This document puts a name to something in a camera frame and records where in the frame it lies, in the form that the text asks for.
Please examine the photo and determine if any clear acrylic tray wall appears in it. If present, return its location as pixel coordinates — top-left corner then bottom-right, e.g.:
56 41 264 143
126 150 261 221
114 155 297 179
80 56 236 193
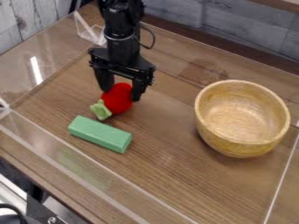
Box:
0 17 299 224

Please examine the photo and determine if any wooden bowl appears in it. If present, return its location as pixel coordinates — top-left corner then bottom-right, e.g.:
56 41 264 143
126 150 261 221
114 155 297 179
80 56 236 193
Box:
193 80 291 158

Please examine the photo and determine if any clear acrylic corner bracket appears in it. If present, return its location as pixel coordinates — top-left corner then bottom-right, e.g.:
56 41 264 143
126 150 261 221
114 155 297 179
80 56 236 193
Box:
73 11 106 46

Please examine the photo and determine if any green rectangular block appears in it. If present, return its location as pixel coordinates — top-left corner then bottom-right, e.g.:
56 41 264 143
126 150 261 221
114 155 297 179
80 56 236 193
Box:
68 115 132 154

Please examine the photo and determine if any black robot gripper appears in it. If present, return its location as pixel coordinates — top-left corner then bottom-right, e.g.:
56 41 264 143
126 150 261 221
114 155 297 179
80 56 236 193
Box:
88 48 154 102

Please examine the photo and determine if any black table clamp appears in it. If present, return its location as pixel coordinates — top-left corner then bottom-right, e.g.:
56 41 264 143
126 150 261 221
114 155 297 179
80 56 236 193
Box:
25 195 68 224

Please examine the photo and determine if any black cable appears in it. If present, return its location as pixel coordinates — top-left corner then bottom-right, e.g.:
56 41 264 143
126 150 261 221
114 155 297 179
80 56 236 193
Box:
0 202 28 224

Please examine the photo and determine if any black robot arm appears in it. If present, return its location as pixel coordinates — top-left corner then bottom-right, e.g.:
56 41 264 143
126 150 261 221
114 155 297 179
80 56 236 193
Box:
88 0 154 102

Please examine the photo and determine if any red plush strawberry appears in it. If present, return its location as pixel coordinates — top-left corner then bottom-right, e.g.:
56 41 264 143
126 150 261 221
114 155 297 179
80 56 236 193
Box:
89 82 132 121

